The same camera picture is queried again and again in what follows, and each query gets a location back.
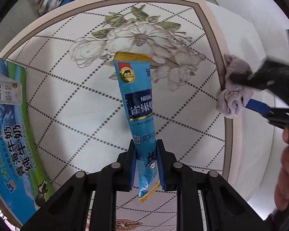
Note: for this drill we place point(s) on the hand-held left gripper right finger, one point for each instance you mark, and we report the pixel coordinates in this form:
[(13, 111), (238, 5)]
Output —
[(161, 170)]

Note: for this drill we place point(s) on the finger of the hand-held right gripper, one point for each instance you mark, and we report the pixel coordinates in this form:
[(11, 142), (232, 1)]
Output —
[(255, 105), (245, 79)]

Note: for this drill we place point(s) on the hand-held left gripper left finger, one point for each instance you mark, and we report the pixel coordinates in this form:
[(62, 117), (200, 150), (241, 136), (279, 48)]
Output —
[(132, 170)]

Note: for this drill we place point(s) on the purple cloth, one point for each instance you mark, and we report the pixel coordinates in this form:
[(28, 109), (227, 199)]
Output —
[(231, 96)]

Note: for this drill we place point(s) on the blue stick sachet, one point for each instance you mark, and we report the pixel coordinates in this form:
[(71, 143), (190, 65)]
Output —
[(137, 96)]

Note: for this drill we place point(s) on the printed cardboard box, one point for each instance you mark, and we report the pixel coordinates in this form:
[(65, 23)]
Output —
[(12, 149)]

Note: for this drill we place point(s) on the person's right forearm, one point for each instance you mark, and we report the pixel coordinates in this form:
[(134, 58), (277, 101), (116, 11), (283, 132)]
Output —
[(277, 217)]

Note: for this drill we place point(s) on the floral tablecloth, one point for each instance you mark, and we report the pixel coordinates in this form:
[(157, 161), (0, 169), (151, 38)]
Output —
[(74, 115)]

